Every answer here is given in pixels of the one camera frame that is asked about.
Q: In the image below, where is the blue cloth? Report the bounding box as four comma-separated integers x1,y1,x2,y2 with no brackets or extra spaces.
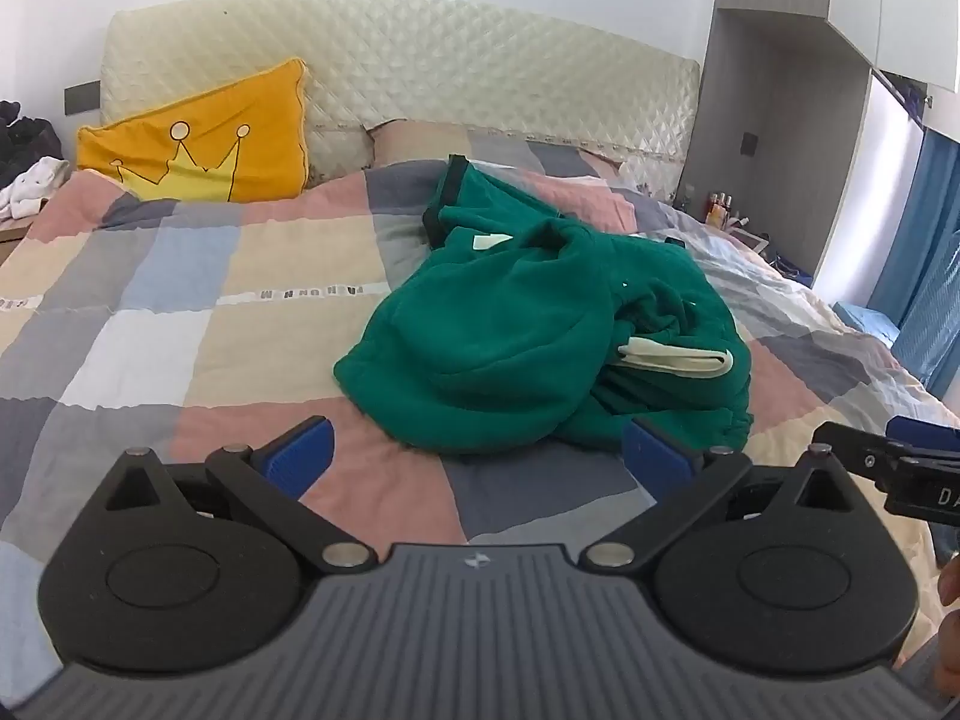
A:
832,300,901,346

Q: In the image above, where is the cream quilted headboard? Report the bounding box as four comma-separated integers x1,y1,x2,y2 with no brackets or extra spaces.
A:
100,0,702,200

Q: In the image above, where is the wooden nightstand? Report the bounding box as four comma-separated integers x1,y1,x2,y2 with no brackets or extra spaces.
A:
0,217,32,265

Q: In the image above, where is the blue curtain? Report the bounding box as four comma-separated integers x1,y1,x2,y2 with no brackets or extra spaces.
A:
870,127,960,400

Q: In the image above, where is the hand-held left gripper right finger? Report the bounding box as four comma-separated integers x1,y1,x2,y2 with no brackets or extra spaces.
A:
586,418,856,571

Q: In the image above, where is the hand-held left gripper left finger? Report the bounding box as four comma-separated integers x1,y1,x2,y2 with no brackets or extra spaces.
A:
105,416,376,575

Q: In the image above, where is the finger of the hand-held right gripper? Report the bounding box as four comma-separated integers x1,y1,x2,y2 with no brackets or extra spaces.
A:
885,416,960,455
814,422,912,481

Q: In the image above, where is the grey wardrobe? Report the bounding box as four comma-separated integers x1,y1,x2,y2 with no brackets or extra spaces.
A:
679,0,960,301

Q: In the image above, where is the yellow crown pillow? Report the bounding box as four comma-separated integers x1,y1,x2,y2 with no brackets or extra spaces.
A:
77,58,308,203

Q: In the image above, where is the checked patchwork quilt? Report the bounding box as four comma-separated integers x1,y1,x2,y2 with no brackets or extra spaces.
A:
0,120,960,691

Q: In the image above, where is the black clothes pile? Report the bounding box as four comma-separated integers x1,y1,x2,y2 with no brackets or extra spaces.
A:
0,100,62,188

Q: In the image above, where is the green hoodie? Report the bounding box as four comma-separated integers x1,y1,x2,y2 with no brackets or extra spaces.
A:
334,154,755,455

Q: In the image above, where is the checked pillow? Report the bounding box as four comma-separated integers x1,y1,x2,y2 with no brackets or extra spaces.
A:
367,118,638,175

